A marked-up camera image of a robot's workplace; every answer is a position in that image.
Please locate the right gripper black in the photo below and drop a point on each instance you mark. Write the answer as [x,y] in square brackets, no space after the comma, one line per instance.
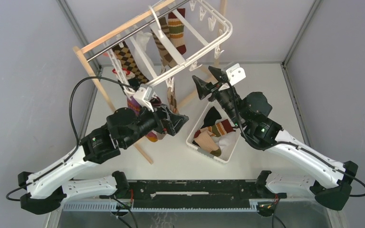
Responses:
[204,89]

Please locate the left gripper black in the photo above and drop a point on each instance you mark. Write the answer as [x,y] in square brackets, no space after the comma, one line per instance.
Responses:
[173,122]

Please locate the beige orange argyle sock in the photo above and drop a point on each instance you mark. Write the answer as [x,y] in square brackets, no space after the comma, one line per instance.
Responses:
[171,97]

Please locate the white plastic clip hanger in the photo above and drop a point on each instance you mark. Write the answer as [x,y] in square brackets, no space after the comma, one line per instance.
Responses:
[154,46]

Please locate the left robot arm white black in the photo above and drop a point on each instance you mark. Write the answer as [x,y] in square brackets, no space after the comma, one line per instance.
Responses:
[52,187]

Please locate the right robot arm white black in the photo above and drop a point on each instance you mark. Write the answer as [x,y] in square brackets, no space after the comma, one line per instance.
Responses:
[327,180]

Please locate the white plastic basket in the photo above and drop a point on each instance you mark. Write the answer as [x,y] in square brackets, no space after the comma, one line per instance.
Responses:
[190,139]

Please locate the tan sock in basket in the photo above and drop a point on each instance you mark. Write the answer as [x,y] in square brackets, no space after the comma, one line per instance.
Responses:
[205,142]

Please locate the black sock in basket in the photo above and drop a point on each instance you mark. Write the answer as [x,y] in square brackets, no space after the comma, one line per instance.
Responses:
[211,117]

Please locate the navy blue sock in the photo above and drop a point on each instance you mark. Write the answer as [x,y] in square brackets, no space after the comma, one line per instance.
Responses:
[135,83]

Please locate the white sock in basket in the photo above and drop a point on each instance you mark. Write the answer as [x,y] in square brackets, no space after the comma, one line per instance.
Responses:
[226,143]

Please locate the white sock hanging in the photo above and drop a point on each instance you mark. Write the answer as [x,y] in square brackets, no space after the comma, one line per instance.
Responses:
[142,40]

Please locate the brown yellow argyle sock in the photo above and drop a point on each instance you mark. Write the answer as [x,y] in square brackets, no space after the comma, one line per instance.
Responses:
[128,63]

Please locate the metal hanging rod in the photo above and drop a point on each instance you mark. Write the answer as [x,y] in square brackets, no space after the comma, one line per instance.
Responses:
[127,25]

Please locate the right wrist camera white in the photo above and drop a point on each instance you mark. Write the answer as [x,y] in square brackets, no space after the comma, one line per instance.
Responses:
[235,73]

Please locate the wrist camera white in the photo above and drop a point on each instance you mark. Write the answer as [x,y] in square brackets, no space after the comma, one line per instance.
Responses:
[235,73]
[143,96]

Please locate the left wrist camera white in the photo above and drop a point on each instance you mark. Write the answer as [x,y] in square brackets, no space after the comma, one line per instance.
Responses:
[143,96]

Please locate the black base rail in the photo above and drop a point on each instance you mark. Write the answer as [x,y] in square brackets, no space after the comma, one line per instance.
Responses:
[192,193]

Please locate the wooden rack frame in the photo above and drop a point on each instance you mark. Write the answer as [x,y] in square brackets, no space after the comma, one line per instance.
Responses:
[107,94]

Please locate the white cable duct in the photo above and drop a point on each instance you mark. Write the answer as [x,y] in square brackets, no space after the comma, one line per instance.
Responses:
[112,206]

